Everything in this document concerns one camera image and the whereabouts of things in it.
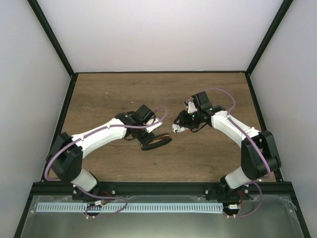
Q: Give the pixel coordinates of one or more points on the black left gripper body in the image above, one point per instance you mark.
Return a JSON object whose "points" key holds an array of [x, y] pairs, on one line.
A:
{"points": [[142, 140]]}

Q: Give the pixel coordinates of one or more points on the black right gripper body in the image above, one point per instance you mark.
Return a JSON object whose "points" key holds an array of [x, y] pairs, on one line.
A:
{"points": [[192, 122]]}

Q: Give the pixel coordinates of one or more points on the tan glasses case black trim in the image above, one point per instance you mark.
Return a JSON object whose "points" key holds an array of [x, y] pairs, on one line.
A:
{"points": [[157, 142]]}

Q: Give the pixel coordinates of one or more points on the tan glasses case striped trim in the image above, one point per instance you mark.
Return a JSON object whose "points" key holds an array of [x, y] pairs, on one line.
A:
{"points": [[179, 128]]}

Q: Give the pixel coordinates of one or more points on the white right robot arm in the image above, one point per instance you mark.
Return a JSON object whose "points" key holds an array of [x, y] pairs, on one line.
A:
{"points": [[259, 154]]}

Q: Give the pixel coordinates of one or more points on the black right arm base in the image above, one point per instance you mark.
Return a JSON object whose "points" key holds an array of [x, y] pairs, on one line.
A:
{"points": [[221, 192]]}

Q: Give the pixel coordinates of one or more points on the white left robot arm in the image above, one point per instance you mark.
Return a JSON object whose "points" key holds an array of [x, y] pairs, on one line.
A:
{"points": [[65, 158]]}

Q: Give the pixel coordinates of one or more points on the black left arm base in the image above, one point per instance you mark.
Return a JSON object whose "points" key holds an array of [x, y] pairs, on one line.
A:
{"points": [[103, 190]]}

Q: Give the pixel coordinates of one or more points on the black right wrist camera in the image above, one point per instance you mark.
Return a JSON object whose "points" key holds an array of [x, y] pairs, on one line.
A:
{"points": [[198, 103]]}

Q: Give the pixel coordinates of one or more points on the light blue slotted cable duct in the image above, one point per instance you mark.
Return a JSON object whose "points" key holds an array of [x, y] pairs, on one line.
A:
{"points": [[132, 207]]}

